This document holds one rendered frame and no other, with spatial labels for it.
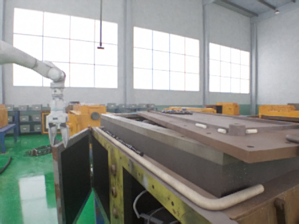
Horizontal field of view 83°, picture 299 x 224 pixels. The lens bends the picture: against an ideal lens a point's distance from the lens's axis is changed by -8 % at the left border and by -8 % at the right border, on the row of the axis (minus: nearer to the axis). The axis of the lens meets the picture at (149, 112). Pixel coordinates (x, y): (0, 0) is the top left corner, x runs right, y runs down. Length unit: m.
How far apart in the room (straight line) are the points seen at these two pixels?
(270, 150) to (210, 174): 0.15
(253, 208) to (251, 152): 0.14
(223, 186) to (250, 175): 0.10
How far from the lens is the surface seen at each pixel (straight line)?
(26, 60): 0.98
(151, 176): 0.56
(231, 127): 0.49
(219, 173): 0.44
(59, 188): 1.08
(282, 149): 0.41
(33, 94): 9.93
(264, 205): 0.49
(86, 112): 3.37
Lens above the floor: 1.45
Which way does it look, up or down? 3 degrees down
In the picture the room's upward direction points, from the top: straight up
